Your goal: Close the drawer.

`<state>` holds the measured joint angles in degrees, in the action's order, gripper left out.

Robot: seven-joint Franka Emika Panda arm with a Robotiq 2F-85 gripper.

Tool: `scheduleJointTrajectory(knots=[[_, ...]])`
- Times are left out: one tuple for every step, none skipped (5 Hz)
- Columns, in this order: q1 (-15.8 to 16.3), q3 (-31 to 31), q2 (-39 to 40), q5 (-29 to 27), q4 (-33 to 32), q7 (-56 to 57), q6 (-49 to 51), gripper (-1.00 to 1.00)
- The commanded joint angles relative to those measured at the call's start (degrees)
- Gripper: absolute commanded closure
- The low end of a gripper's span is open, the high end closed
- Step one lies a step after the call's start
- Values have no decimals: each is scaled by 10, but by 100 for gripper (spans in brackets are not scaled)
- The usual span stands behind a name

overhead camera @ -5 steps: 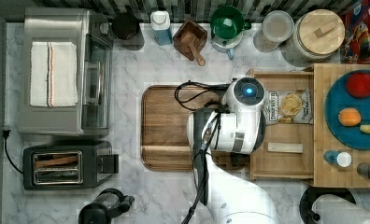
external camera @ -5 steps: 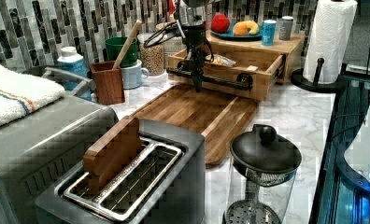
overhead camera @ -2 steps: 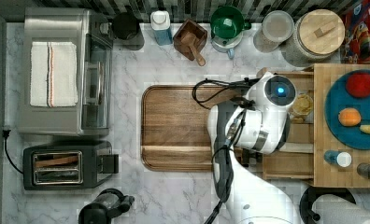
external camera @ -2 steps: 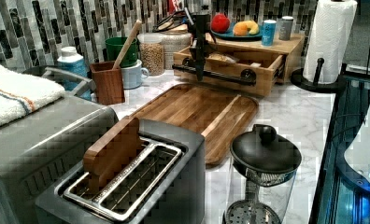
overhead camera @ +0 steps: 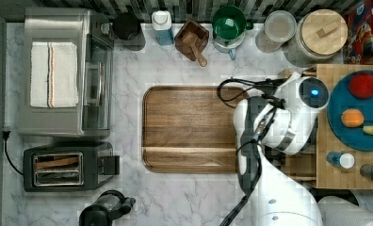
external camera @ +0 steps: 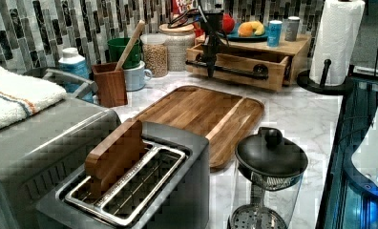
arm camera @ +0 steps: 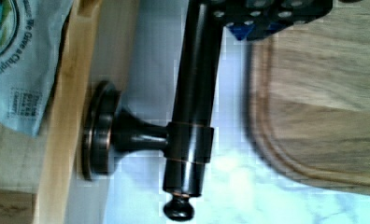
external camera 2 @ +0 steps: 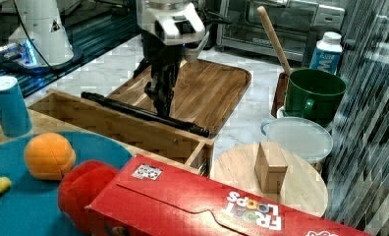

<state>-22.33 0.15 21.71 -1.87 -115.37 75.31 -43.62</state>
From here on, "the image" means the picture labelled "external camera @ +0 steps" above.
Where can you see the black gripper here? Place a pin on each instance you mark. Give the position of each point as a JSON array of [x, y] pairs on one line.
[[211, 23]]

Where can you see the wooden drawer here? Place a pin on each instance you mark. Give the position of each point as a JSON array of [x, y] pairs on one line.
[[259, 69]]

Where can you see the wooden drawer cabinet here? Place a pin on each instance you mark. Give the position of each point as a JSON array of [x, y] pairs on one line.
[[297, 50]]

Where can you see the teal plate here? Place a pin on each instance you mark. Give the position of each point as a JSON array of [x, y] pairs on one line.
[[234, 36]]

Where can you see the white jar wooden lid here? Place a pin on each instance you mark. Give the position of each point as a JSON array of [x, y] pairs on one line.
[[177, 42]]

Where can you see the red plush fruit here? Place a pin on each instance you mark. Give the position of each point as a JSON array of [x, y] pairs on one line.
[[228, 23]]

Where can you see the orange plush fruit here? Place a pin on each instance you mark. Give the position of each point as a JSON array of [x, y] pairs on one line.
[[245, 29]]

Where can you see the large wooden cutting board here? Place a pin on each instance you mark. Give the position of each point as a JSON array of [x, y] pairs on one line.
[[224, 119]]

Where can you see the clear-lid grain jar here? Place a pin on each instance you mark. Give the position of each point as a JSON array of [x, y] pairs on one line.
[[155, 53]]

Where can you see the yellow plush banana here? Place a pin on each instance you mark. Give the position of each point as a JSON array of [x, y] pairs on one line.
[[257, 28]]

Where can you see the red Froot Loops box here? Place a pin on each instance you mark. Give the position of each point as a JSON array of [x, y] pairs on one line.
[[180, 6]]

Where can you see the blue cylindrical can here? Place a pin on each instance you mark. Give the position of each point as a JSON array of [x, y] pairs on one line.
[[274, 33]]

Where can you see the white mug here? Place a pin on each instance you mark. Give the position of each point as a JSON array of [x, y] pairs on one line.
[[136, 78]]

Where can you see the grey cylindrical can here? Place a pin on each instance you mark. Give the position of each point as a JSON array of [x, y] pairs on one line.
[[292, 28]]

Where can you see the black paper towel holder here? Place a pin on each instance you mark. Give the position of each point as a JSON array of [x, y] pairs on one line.
[[307, 83]]

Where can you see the green mug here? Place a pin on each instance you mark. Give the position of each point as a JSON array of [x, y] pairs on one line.
[[116, 48]]

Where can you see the brown wooden utensil holder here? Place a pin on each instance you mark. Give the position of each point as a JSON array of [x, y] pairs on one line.
[[111, 85]]

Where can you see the glass french press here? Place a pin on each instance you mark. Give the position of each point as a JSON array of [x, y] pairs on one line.
[[269, 170]]

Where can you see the wooden slice in toaster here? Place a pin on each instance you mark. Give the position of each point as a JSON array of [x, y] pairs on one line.
[[114, 156]]

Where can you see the silver two-slot toaster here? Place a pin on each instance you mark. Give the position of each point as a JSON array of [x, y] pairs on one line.
[[167, 189]]

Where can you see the white paper towel roll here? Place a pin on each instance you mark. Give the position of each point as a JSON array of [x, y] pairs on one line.
[[335, 40]]

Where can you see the blue white milk carton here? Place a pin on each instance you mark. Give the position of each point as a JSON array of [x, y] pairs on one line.
[[72, 62]]

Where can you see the white striped towel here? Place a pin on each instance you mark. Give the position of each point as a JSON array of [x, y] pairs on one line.
[[22, 96]]

